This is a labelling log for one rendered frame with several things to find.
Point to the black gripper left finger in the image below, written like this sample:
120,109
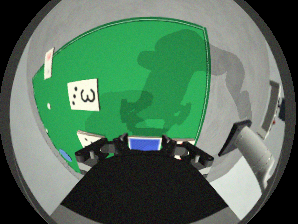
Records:
87,157

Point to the blue round disc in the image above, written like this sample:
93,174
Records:
65,155

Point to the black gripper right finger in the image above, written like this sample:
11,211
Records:
197,157

